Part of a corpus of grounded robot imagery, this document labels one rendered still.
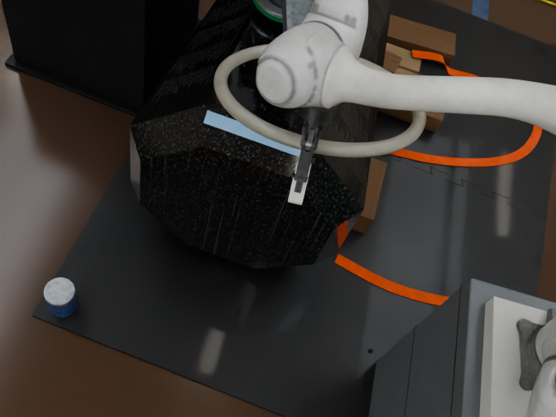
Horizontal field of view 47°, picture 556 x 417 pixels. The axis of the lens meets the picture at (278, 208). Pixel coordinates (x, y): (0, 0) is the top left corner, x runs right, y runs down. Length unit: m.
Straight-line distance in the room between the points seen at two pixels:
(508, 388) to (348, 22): 0.96
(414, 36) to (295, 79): 2.43
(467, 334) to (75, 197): 1.58
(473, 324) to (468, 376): 0.14
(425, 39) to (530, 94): 2.31
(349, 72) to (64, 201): 1.78
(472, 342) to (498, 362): 0.09
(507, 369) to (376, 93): 0.89
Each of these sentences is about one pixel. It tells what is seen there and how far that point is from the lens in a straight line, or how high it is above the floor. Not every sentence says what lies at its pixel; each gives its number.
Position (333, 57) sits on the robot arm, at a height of 1.55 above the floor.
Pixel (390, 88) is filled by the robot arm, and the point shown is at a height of 1.55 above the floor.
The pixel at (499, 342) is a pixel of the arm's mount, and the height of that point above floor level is 0.85.
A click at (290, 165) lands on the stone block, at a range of 1.84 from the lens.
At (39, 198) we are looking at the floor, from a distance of 2.62.
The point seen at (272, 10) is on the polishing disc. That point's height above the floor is 0.86.
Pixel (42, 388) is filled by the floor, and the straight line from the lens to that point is 2.33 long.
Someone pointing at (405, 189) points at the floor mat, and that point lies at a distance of 2.84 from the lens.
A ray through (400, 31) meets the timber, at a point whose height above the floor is 0.09.
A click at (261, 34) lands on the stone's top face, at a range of 2.07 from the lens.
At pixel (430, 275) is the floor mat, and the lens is 2.68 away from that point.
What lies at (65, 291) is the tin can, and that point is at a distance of 2.27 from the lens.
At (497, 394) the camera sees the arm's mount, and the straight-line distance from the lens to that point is 1.63.
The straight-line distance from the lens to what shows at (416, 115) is 1.47.
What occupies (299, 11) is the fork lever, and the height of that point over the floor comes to 1.05.
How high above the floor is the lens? 2.24
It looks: 58 degrees down
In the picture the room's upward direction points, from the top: 21 degrees clockwise
